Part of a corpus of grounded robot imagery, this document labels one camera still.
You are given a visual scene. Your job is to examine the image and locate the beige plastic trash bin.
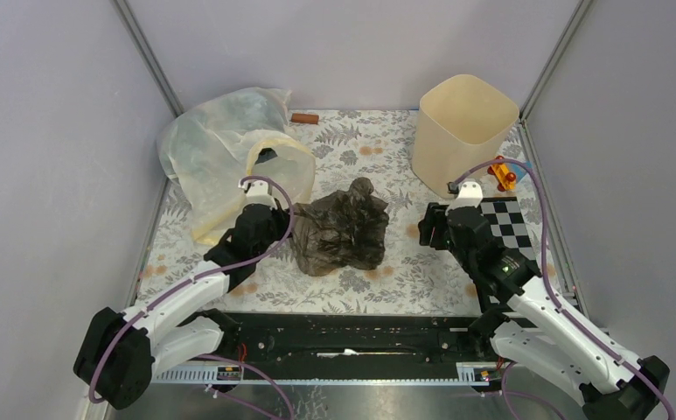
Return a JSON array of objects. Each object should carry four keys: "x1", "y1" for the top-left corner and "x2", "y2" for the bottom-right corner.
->
[{"x1": 411, "y1": 74, "x2": 519, "y2": 198}]

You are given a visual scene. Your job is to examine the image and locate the grey slotted cable duct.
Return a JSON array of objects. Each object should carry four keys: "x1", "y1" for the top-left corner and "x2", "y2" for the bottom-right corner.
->
[{"x1": 152, "y1": 360, "x2": 491, "y2": 387}]

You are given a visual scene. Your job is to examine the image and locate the brown cylinder stick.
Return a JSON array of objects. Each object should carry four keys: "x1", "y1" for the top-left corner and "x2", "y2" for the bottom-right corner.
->
[{"x1": 290, "y1": 113, "x2": 320, "y2": 125}]

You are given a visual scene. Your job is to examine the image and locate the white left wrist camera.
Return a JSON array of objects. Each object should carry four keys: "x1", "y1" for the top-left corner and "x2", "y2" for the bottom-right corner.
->
[{"x1": 240, "y1": 179, "x2": 277, "y2": 209}]

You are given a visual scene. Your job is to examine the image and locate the right aluminium frame post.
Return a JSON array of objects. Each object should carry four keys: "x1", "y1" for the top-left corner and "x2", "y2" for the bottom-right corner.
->
[{"x1": 519, "y1": 0, "x2": 595, "y2": 121}]

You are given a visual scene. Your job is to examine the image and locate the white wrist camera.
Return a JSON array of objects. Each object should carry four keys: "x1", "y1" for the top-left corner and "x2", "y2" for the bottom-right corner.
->
[
  {"x1": 447, "y1": 180, "x2": 484, "y2": 212},
  {"x1": 240, "y1": 179, "x2": 277, "y2": 209}
]

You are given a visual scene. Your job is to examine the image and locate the blue paper piece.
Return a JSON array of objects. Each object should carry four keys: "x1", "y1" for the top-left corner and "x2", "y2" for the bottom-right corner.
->
[{"x1": 511, "y1": 164, "x2": 533, "y2": 182}]

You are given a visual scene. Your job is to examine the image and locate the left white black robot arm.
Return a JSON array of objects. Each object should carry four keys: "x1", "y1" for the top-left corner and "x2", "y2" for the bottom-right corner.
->
[{"x1": 73, "y1": 203, "x2": 294, "y2": 410}]

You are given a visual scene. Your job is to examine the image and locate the black white checkerboard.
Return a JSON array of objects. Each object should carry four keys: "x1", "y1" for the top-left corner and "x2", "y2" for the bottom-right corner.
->
[{"x1": 470, "y1": 197, "x2": 544, "y2": 312}]

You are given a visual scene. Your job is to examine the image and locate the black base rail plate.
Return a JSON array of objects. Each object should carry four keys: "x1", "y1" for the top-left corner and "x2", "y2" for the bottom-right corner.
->
[{"x1": 208, "y1": 310, "x2": 500, "y2": 375}]

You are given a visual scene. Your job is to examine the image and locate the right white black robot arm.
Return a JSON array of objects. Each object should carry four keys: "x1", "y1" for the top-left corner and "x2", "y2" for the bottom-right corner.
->
[{"x1": 418, "y1": 202, "x2": 670, "y2": 419}]

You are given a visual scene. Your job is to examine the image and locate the orange red toy car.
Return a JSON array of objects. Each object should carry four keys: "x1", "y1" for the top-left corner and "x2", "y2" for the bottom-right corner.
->
[{"x1": 487, "y1": 163, "x2": 517, "y2": 193}]

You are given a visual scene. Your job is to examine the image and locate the left aluminium frame post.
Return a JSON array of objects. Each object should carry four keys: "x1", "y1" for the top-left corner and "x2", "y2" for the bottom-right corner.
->
[{"x1": 111, "y1": 0, "x2": 185, "y2": 117}]

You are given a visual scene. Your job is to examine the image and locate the floral patterned table mat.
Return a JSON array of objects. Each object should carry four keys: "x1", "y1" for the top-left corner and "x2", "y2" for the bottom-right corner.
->
[{"x1": 136, "y1": 110, "x2": 541, "y2": 316}]

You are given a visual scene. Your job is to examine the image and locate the aluminium frame post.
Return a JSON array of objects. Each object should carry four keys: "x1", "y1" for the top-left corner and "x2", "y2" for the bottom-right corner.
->
[
  {"x1": 519, "y1": 0, "x2": 595, "y2": 121},
  {"x1": 111, "y1": 0, "x2": 185, "y2": 117}
]

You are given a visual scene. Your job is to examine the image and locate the translucent white plastic bag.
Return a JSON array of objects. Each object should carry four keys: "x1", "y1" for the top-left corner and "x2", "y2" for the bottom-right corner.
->
[{"x1": 157, "y1": 87, "x2": 316, "y2": 245}]

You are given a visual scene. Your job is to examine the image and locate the dark trash bag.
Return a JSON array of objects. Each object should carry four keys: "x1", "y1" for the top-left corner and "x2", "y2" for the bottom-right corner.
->
[{"x1": 290, "y1": 177, "x2": 389, "y2": 277}]

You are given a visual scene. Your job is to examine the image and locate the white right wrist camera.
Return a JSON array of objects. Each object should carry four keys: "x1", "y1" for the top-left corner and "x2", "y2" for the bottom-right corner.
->
[{"x1": 447, "y1": 180, "x2": 484, "y2": 212}]

